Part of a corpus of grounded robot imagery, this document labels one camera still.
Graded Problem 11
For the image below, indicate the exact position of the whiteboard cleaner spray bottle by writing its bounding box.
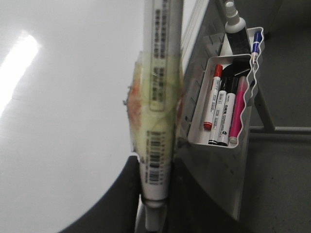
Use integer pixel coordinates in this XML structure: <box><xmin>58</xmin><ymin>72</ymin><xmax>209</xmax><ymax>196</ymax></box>
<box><xmin>225</xmin><ymin>1</ymin><xmax>251</xmax><ymax>55</ymax></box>

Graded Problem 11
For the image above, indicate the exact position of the red capped whiteboard marker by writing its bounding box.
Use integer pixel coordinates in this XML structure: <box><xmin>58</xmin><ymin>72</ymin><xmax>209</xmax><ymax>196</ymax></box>
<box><xmin>203</xmin><ymin>64</ymin><xmax>223</xmax><ymax>131</ymax></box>

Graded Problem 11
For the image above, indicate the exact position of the pink highlighter marker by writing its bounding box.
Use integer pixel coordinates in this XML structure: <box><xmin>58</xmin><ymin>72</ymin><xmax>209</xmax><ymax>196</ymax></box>
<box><xmin>229</xmin><ymin>76</ymin><xmax>247</xmax><ymax>144</ymax></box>

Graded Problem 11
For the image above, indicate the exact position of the grey whiteboard stand leg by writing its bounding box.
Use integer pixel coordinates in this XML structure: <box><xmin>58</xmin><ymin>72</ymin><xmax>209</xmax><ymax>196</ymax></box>
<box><xmin>250</xmin><ymin>81</ymin><xmax>311</xmax><ymax>135</ymax></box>

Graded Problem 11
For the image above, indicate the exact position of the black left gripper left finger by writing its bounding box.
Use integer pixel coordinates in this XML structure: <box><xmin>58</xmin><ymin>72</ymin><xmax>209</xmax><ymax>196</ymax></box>
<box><xmin>61</xmin><ymin>156</ymin><xmax>141</xmax><ymax>233</ymax></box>

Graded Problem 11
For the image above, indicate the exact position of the blue pen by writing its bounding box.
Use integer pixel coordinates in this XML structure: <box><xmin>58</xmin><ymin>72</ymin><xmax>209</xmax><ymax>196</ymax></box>
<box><xmin>251</xmin><ymin>31</ymin><xmax>262</xmax><ymax>65</ymax></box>

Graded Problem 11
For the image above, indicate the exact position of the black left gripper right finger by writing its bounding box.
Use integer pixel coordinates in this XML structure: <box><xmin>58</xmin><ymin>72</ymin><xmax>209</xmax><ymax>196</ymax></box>
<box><xmin>166</xmin><ymin>141</ymin><xmax>240</xmax><ymax>233</ymax></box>

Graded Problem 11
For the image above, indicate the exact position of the taped black whiteboard marker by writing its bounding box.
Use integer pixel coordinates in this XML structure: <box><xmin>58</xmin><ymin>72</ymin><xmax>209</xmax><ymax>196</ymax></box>
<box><xmin>126</xmin><ymin>0</ymin><xmax>184</xmax><ymax>232</ymax></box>

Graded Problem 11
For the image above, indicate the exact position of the black capped whiteboard marker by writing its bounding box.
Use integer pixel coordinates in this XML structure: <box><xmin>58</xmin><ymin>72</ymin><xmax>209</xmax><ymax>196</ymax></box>
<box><xmin>208</xmin><ymin>75</ymin><xmax>228</xmax><ymax>145</ymax></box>

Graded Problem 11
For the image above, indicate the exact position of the white whiteboard with grey frame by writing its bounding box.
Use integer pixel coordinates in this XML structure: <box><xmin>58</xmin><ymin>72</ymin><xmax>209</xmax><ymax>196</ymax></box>
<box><xmin>0</xmin><ymin>0</ymin><xmax>209</xmax><ymax>233</ymax></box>

